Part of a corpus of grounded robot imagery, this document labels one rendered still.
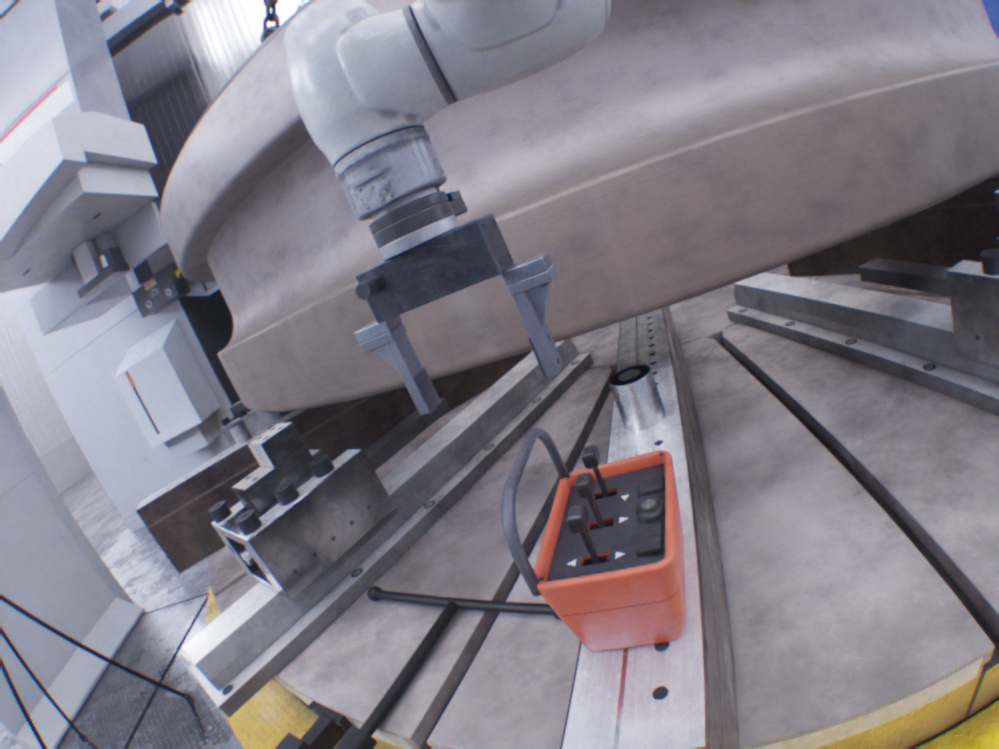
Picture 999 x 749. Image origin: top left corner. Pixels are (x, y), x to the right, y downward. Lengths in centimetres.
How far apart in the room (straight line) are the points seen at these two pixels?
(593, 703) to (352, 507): 114
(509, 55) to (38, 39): 357
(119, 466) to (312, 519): 423
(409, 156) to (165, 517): 239
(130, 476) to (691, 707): 535
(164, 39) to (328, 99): 460
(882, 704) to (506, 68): 96
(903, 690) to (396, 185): 95
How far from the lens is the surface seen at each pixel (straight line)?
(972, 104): 147
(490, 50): 45
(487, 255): 44
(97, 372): 536
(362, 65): 45
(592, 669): 58
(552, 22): 45
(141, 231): 369
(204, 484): 261
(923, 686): 95
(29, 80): 380
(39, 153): 298
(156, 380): 449
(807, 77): 124
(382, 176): 44
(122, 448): 547
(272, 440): 157
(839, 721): 92
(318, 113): 47
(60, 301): 419
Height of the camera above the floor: 112
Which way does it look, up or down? 16 degrees down
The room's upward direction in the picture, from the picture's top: 24 degrees counter-clockwise
